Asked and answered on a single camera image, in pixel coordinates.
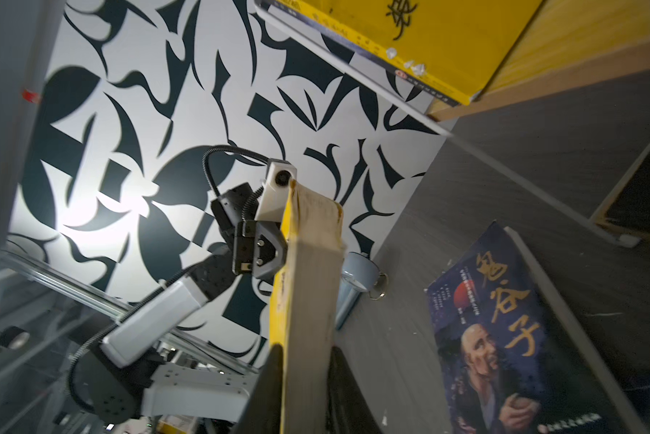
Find wooden white-framed bookshelf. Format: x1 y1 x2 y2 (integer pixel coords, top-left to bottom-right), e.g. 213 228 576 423
255 1 650 248

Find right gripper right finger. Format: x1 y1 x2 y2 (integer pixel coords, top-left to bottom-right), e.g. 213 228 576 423
327 346 382 434

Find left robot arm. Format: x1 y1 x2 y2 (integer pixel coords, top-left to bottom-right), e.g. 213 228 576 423
66 184 287 433

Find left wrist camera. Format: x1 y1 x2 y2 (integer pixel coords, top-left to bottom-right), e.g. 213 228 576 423
254 159 297 222

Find black book on lower shelf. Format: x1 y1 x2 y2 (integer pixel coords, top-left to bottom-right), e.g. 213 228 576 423
591 143 650 242

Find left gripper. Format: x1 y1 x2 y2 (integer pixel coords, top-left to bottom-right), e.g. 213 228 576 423
211 183 288 282

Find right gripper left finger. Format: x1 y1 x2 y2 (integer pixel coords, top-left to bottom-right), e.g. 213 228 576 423
232 345 284 434

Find yellow cartoon cover book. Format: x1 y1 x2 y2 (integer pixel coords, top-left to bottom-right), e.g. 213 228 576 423
274 0 541 107

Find purple book with old man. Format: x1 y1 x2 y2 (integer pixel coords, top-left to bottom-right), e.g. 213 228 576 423
426 224 646 433

